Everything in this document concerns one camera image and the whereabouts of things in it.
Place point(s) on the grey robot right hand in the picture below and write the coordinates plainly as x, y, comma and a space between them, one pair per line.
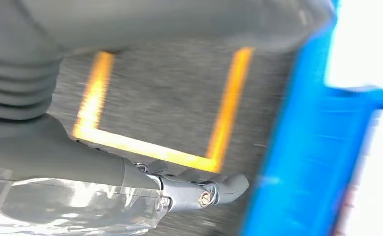
48, 153

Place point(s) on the blue steel shelf rack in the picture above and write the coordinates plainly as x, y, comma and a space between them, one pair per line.
308, 146

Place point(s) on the yellow floor tape square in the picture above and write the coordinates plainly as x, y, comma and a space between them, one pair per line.
145, 151

